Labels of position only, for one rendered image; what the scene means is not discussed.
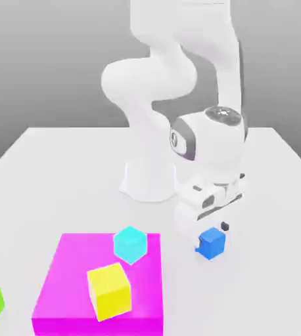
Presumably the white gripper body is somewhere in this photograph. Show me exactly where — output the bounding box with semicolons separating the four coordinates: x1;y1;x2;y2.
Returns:
173;193;246;238

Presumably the small blue cube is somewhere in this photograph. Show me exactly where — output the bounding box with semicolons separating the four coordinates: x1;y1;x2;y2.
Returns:
194;226;227;261

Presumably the small cyan cube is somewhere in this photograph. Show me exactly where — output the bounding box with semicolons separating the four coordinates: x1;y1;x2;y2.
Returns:
112;225;149;266

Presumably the small yellow cube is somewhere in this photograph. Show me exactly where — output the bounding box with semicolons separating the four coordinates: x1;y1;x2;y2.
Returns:
86;262;133;323

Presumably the large magenta box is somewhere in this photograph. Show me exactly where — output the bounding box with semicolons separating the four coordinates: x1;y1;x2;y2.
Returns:
31;232;165;336

